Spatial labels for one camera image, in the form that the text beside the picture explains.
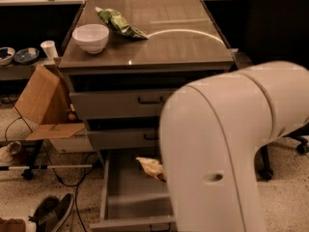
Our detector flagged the grey drawer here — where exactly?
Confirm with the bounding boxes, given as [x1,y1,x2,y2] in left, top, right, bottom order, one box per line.
[90,151,177,232]
[88,128,159,150]
[70,89,174,119]

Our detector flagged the small orange ball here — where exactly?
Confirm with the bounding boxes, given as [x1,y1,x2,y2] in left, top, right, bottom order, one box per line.
[68,112,77,123]

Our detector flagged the small cup on floor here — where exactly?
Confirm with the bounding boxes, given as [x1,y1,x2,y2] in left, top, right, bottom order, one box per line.
[0,141,29,164]

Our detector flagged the green chip bag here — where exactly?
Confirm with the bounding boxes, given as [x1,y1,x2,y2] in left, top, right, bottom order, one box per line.
[95,7,149,40]

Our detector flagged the blue patterned bowl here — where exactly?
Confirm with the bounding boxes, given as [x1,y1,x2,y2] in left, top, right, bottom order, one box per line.
[14,47,40,65]

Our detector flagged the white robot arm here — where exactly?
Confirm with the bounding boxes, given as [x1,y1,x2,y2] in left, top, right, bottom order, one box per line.
[159,61,309,232]

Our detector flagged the grey middle drawer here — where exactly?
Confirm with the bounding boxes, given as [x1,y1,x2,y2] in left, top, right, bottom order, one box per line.
[88,128,159,150]

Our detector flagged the black floor cable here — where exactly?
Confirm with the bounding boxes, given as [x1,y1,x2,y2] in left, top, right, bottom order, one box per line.
[3,95,99,232]

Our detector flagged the dark sneaker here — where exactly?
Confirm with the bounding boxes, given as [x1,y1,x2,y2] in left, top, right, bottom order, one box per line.
[28,195,59,222]

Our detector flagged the grey drawer cabinet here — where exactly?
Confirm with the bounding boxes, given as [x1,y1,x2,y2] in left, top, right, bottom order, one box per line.
[57,0,235,166]

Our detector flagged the grey top drawer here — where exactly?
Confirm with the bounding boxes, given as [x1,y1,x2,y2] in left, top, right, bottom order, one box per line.
[70,89,174,119]

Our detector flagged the white paper cup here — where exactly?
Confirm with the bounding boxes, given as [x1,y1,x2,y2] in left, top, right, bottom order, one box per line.
[41,41,58,60]

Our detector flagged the brown cardboard box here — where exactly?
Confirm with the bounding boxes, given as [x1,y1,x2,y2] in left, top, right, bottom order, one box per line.
[14,65,85,140]

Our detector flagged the black stand with white bar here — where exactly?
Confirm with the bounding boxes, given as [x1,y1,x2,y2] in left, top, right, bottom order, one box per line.
[0,140,93,180]

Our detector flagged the grey bottom drawer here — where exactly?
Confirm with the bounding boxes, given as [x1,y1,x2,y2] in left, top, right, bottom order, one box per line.
[90,151,177,232]

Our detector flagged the grey sneaker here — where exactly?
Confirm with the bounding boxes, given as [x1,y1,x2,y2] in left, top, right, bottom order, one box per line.
[37,193,73,232]

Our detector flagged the blue white bowl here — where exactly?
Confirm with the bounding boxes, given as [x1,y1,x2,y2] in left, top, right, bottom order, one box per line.
[0,47,15,66]

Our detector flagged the brown chip bag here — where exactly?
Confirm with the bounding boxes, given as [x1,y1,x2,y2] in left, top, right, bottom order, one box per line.
[136,157,166,183]

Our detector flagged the low grey shelf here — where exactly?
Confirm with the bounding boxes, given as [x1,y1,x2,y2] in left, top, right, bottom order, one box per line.
[0,59,55,81]

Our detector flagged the black office chair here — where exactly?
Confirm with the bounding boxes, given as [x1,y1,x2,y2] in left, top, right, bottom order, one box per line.
[238,0,309,181]

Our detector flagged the white box with print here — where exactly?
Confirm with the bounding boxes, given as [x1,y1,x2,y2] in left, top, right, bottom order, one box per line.
[50,130,93,154]

